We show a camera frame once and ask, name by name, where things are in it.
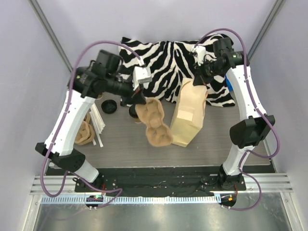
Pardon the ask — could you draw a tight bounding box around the black plastic cup lid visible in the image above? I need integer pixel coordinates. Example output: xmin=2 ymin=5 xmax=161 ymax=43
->
xmin=101 ymin=100 xmax=117 ymax=114
xmin=128 ymin=105 xmax=137 ymax=115

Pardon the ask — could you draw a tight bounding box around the single brown cardboard cup carrier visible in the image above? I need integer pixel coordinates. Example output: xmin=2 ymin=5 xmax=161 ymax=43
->
xmin=135 ymin=98 xmax=173 ymax=147

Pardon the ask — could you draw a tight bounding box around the brown paper bag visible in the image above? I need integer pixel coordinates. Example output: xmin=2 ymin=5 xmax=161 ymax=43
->
xmin=170 ymin=78 xmax=208 ymax=147

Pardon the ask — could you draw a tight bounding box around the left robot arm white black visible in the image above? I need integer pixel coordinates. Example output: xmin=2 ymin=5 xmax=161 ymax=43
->
xmin=35 ymin=50 xmax=152 ymax=192

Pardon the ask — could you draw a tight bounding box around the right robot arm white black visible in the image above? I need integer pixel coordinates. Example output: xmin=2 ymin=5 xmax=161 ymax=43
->
xmin=191 ymin=38 xmax=275 ymax=190

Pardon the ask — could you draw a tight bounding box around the blue cloth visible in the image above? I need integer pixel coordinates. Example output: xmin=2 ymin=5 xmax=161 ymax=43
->
xmin=225 ymin=76 xmax=233 ymax=91

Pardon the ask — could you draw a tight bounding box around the zebra print pillow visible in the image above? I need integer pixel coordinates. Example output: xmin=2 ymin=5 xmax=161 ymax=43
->
xmin=119 ymin=34 xmax=235 ymax=107

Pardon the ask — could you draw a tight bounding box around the white wrapped straws bundle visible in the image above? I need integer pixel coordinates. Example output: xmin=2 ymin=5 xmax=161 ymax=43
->
xmin=90 ymin=103 xmax=105 ymax=148

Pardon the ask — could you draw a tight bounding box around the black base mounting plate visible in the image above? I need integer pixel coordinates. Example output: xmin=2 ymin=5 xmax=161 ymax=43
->
xmin=45 ymin=166 xmax=248 ymax=195

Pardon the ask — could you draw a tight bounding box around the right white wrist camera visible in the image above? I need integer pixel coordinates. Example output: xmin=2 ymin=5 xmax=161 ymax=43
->
xmin=191 ymin=45 xmax=206 ymax=66

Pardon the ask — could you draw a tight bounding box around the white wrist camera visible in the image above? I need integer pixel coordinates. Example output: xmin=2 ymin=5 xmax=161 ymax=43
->
xmin=132 ymin=66 xmax=152 ymax=90
xmin=191 ymin=45 xmax=206 ymax=66

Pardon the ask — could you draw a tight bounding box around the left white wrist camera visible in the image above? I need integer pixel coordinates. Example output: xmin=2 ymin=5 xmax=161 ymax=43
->
xmin=132 ymin=66 xmax=152 ymax=90

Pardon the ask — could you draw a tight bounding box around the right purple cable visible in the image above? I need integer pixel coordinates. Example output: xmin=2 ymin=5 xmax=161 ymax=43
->
xmin=194 ymin=28 xmax=282 ymax=211

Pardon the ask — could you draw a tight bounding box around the purple cable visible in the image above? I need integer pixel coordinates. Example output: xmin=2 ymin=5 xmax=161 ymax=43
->
xmin=194 ymin=28 xmax=282 ymax=211
xmin=41 ymin=40 xmax=145 ymax=211

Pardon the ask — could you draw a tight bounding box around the right aluminium frame post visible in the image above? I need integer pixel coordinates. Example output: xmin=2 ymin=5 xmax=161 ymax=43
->
xmin=247 ymin=0 xmax=286 ymax=60

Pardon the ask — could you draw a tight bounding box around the aluminium frame post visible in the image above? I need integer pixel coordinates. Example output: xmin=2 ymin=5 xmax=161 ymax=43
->
xmin=247 ymin=0 xmax=286 ymax=60
xmin=28 ymin=0 xmax=73 ymax=72

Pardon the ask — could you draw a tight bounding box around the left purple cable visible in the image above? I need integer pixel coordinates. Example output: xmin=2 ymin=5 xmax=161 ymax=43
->
xmin=41 ymin=40 xmax=145 ymax=211

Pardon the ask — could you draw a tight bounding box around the white slotted cable duct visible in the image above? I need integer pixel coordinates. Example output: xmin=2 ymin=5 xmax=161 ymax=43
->
xmin=41 ymin=194 xmax=221 ymax=205

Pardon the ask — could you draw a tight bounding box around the left aluminium frame post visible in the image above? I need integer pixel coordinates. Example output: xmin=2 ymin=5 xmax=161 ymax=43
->
xmin=28 ymin=0 xmax=73 ymax=72

